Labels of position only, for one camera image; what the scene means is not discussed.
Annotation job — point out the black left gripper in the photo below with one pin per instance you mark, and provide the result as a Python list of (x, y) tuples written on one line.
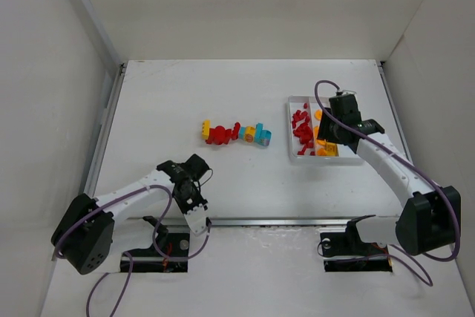
[(191, 203)]

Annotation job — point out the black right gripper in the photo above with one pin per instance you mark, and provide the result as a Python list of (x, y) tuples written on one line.
[(326, 130)]

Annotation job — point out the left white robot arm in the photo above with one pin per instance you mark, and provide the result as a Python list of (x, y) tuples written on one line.
[(90, 229)]

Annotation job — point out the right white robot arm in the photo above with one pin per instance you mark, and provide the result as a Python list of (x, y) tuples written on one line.
[(430, 215)]

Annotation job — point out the red legos in tray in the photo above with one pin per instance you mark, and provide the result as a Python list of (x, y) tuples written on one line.
[(302, 131)]

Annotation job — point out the orange D-shaped lego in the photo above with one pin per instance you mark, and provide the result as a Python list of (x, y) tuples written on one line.
[(318, 114)]

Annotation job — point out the yellow 2x2 lego brick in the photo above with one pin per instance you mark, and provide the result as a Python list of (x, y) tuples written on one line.
[(323, 143)]

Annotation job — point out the white sorting tray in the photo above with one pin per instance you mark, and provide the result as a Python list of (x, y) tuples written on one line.
[(345, 157)]

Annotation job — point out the yellow rounded lego piece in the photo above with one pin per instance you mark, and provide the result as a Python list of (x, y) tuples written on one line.
[(332, 150)]

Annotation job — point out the orange wedge lego piece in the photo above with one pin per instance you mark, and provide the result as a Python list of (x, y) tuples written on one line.
[(321, 152)]

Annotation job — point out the red rounded lego assembly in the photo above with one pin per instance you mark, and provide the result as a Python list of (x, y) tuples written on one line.
[(220, 135)]

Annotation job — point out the yellow 2x4 lego brick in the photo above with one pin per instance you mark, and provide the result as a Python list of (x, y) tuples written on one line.
[(205, 130)]

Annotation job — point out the teal and yellow lego assembly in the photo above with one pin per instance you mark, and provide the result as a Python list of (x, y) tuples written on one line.
[(255, 134)]

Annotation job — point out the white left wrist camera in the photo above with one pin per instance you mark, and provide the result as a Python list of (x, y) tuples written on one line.
[(197, 219)]

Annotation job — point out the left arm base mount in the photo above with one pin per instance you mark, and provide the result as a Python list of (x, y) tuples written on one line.
[(159, 242)]

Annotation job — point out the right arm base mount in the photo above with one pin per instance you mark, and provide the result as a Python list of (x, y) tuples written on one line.
[(344, 251)]

